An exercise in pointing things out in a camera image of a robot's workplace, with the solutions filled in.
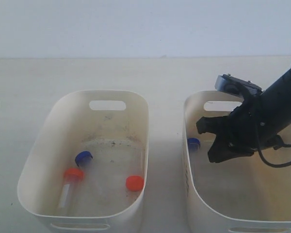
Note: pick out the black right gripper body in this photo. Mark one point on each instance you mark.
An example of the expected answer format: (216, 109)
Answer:
(253, 125)

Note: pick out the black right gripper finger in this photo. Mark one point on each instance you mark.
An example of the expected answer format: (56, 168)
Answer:
(223, 150)
(214, 125)

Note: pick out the orange-capped tube with label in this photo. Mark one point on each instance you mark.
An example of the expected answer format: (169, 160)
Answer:
(72, 179)

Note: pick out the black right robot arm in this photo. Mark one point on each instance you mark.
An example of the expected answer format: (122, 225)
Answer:
(281, 87)

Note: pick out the white plastic bin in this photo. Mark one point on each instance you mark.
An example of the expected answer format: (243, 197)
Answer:
(113, 126)
(241, 195)

